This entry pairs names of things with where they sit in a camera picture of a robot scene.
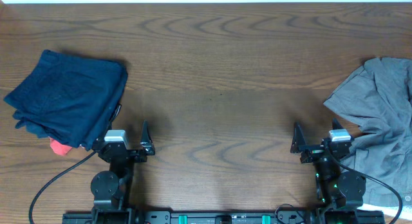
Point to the folded navy blue garment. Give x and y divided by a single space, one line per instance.
68 98

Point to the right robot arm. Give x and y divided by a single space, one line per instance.
340 192

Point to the grey shorts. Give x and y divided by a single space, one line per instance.
377 98

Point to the red cloth under stack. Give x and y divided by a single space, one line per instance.
58 148

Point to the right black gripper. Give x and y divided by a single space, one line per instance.
299 145

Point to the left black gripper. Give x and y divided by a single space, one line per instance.
148 149

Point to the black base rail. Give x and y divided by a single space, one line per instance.
283 215

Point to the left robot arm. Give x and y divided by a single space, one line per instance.
111 188

